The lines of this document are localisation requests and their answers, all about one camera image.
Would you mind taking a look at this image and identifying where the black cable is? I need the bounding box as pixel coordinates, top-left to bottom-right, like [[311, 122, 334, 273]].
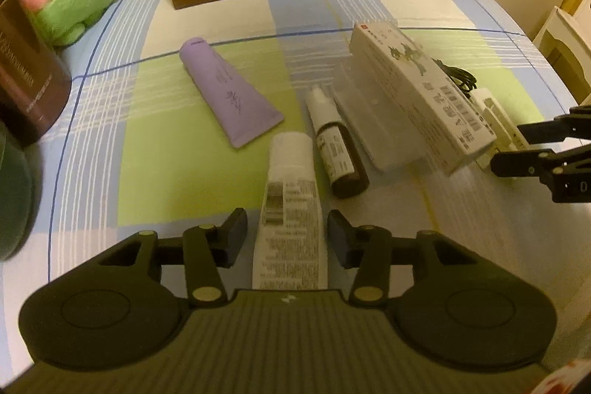
[[434, 57, 479, 99]]

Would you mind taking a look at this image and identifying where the green glass jar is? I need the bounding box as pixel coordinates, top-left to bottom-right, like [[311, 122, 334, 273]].
[[0, 124, 33, 261]]

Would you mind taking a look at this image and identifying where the purple cream tube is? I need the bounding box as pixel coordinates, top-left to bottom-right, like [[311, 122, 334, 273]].
[[179, 38, 284, 149]]

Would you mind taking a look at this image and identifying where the dark brown cylindrical canister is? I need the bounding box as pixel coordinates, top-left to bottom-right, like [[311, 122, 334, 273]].
[[0, 0, 71, 146]]

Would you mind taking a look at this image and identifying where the checkered tablecloth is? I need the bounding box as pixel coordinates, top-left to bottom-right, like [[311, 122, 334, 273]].
[[1, 0, 590, 382]]

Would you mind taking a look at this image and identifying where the white long medicine box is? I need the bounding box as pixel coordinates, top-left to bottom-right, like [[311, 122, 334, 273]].
[[349, 21, 496, 175]]

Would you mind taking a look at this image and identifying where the dark brown dropper bottle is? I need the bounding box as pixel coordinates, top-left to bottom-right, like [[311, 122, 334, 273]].
[[305, 86, 370, 199]]

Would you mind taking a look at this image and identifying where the white wooden shelf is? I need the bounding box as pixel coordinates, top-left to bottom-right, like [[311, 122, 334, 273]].
[[534, 0, 590, 106]]

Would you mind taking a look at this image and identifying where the white printed tube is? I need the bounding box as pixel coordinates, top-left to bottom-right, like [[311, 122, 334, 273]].
[[252, 132, 329, 291]]

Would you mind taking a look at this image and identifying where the white plastic clip case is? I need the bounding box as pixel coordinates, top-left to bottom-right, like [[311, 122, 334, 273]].
[[470, 88, 529, 170]]

